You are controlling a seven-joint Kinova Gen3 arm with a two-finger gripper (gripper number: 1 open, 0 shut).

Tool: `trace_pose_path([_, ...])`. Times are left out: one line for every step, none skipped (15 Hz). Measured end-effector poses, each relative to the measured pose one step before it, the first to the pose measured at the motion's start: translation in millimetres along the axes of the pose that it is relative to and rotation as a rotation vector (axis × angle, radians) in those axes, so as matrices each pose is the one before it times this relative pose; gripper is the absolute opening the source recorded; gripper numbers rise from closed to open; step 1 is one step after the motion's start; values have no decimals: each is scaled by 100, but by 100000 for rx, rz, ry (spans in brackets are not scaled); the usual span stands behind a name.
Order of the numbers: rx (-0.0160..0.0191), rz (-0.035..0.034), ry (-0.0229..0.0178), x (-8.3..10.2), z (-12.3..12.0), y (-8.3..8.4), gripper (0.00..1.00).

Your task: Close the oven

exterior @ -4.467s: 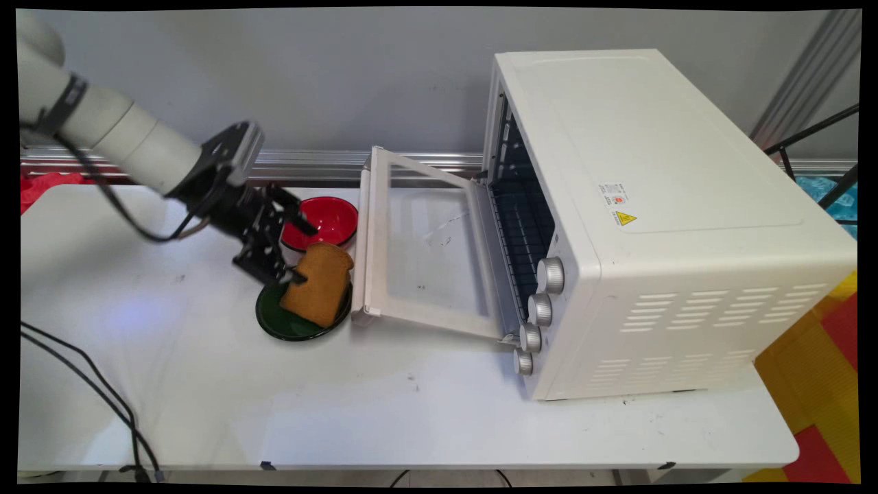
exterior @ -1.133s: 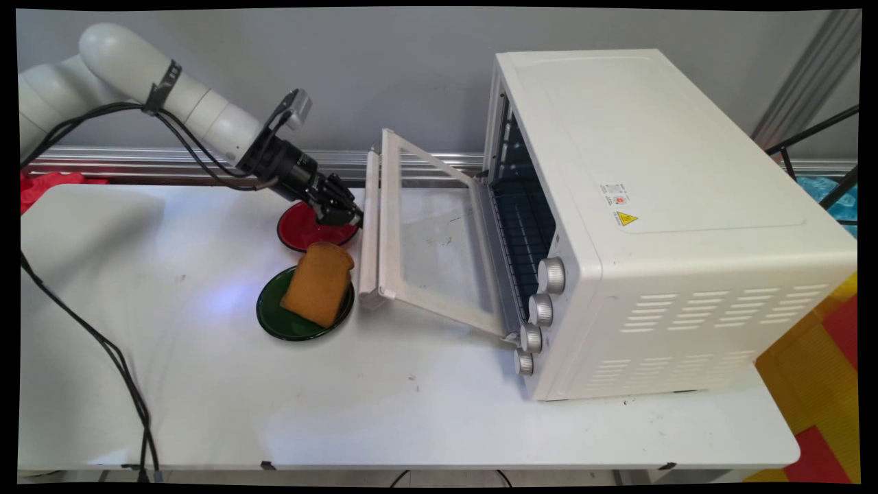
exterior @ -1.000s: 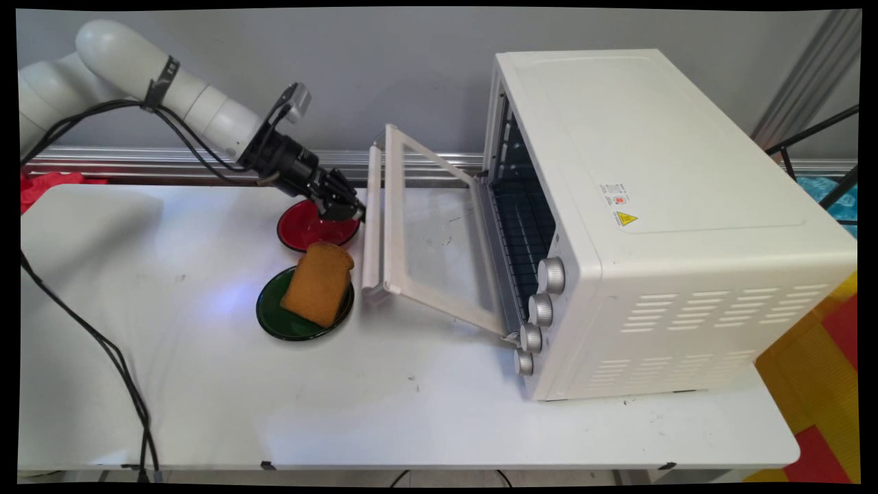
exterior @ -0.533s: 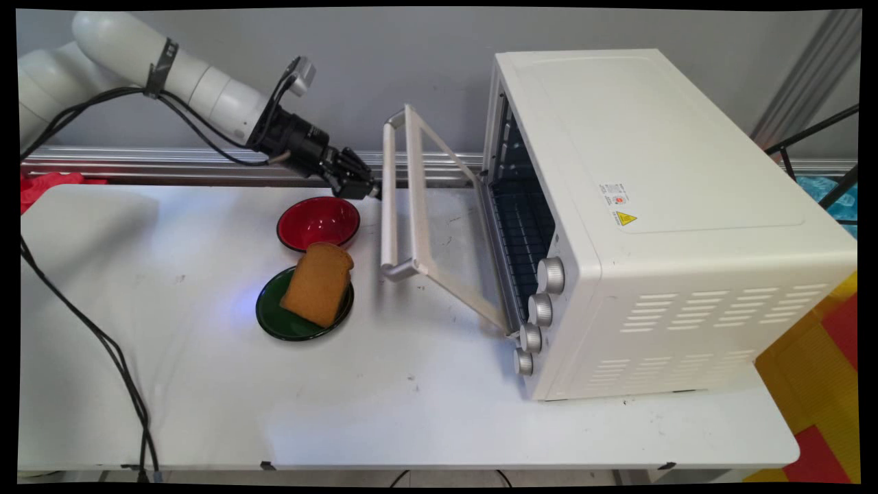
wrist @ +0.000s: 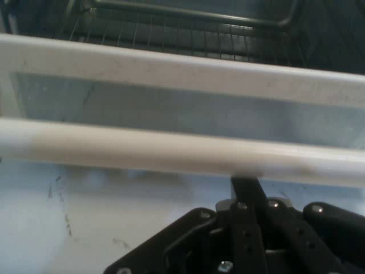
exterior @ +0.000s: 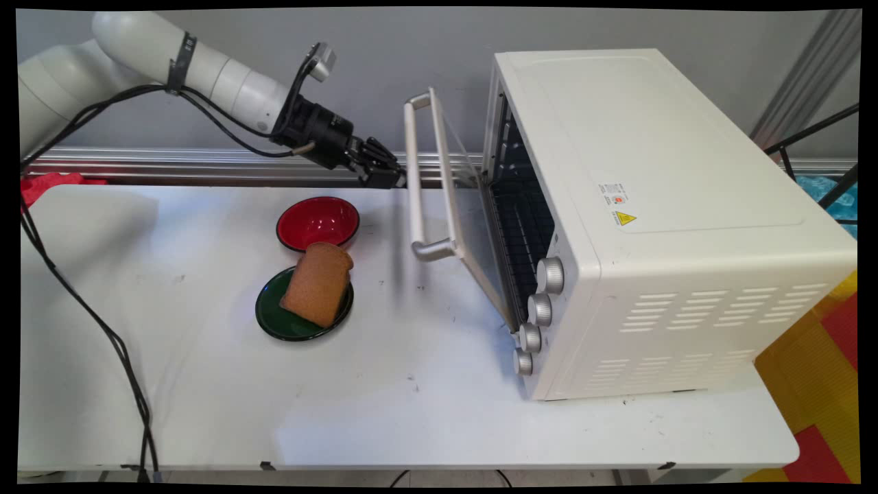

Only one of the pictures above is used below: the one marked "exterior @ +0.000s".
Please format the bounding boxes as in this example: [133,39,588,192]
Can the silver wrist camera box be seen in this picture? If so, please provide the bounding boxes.
[306,43,337,83]

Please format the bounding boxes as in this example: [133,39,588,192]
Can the thin black cable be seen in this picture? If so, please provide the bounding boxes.
[390,470,512,488]

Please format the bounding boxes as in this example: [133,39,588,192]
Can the red bowl with black rim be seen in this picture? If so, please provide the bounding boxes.
[276,196,361,253]

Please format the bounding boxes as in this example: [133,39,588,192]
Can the brown toast bread slice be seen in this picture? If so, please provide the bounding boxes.
[280,242,354,329]

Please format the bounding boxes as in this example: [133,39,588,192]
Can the dark green round plate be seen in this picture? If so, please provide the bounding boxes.
[255,266,355,342]

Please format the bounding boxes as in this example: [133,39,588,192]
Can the short black camera cable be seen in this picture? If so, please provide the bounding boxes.
[281,49,320,131]

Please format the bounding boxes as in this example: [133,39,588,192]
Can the blue patterned object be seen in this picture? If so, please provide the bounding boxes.
[796,175,858,238]

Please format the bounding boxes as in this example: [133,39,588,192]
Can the red cloth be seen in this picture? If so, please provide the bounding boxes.
[21,172,107,210]

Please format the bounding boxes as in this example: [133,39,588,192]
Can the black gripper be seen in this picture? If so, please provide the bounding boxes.
[271,96,407,190]

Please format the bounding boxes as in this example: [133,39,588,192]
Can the black cable bundle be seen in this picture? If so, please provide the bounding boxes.
[19,84,316,483]

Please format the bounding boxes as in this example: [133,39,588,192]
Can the white oven door with handle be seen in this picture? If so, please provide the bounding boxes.
[403,87,519,331]

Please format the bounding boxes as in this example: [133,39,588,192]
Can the aluminium frame post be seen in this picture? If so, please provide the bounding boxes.
[750,10,862,155]

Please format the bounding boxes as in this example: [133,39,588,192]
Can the white toaster oven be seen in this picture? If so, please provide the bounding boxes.
[480,48,858,401]

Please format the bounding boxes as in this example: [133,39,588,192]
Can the black stand legs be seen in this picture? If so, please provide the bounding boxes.
[765,103,859,210]

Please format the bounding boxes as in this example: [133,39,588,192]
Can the yellow red foam floor mat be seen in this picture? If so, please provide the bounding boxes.
[744,271,859,483]

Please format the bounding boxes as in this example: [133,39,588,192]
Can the black strap on arm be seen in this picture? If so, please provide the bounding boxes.
[167,32,198,95]

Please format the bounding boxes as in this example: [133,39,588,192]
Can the metal wire oven rack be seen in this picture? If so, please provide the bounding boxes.
[490,184,555,304]

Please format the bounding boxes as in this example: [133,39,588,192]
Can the aluminium rail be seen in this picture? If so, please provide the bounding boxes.
[24,146,858,187]

